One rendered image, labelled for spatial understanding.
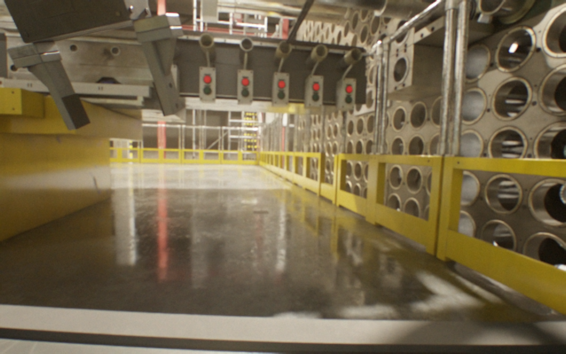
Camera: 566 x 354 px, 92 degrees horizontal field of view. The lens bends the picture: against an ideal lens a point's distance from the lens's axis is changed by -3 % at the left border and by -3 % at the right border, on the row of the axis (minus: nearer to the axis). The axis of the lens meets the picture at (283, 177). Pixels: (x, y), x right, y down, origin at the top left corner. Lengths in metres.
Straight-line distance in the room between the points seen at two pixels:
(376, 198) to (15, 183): 1.72
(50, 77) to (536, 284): 1.09
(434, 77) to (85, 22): 2.22
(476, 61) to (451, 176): 1.49
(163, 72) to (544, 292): 0.98
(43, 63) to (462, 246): 1.17
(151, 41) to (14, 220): 1.40
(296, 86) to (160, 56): 1.21
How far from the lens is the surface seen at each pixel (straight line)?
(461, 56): 1.25
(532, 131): 2.04
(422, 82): 2.32
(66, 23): 0.39
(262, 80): 1.50
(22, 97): 1.34
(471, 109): 2.50
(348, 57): 1.49
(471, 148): 2.49
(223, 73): 1.50
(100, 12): 0.37
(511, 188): 2.47
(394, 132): 3.06
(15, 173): 1.66
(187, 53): 1.57
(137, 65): 1.60
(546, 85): 2.06
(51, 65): 0.44
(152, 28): 0.35
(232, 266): 1.02
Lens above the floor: 0.39
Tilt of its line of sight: 5 degrees down
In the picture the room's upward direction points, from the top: 2 degrees clockwise
